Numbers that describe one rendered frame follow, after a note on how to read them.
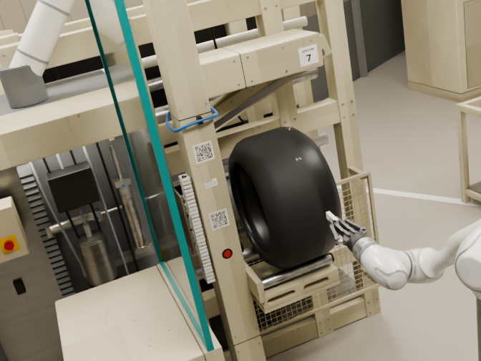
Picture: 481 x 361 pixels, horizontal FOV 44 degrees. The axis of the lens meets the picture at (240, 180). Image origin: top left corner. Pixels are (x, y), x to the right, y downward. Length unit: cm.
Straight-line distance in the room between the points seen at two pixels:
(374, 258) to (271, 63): 103
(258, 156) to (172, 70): 48
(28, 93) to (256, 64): 92
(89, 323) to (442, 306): 243
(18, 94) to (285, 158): 103
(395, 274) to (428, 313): 185
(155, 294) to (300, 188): 72
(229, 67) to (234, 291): 93
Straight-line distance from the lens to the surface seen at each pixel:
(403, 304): 383
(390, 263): 193
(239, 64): 254
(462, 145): 474
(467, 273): 143
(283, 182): 227
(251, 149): 237
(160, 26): 216
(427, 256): 202
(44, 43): 239
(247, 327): 267
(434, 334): 360
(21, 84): 239
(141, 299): 191
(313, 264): 256
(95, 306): 196
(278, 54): 260
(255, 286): 246
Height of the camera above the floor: 225
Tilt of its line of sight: 22 degrees down
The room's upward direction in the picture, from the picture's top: 12 degrees counter-clockwise
